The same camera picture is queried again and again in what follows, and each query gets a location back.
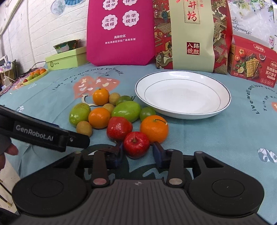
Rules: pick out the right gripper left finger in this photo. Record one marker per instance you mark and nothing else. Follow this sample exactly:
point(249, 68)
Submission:
point(99, 159)

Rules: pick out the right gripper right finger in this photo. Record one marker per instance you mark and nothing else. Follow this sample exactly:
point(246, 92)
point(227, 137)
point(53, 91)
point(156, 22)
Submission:
point(175, 162)

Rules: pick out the brown longan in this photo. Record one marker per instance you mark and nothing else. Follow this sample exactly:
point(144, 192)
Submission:
point(109, 107)
point(113, 97)
point(84, 127)

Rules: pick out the orange with stem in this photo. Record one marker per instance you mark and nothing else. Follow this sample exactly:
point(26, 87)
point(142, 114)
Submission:
point(155, 128)

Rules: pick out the small red apple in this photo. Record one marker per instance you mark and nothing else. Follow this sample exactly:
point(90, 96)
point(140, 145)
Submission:
point(136, 145)

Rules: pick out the orange tangerine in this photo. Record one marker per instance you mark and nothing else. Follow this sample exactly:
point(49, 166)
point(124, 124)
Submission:
point(100, 96)
point(99, 118)

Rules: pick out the small green lime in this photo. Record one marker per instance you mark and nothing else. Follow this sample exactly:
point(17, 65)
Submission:
point(145, 112)

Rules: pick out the yellow tray with fruits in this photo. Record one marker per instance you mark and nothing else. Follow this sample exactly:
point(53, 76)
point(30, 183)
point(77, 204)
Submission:
point(34, 76)

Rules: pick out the person's left hand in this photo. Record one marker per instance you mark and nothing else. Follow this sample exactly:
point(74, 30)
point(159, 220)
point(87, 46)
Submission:
point(7, 151)

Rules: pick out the large green mango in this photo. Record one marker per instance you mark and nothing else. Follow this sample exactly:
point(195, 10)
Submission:
point(128, 109)

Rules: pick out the green fruit rear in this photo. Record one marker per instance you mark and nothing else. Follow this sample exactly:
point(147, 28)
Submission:
point(124, 98)

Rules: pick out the white round plate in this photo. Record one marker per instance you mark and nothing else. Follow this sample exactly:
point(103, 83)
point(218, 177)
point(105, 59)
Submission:
point(183, 95)

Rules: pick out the light green cardboard box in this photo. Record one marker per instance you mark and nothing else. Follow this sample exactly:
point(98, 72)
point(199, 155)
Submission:
point(69, 59)

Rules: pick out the green patterned bowl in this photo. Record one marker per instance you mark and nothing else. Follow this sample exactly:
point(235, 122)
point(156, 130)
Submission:
point(67, 46)

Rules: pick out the blue paper fan decoration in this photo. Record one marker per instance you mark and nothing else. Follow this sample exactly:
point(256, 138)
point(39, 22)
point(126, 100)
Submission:
point(58, 6)

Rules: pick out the magenta tote bag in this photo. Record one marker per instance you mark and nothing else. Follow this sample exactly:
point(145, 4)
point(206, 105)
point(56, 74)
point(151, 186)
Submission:
point(120, 32)

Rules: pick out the red cracker box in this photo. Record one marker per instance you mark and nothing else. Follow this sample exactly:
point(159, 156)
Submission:
point(252, 61)

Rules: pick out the red beige liquor bag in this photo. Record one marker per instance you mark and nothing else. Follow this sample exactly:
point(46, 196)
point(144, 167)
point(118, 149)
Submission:
point(192, 35)

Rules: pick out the white floral bag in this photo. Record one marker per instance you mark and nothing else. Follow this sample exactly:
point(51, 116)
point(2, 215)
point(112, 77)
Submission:
point(254, 20)

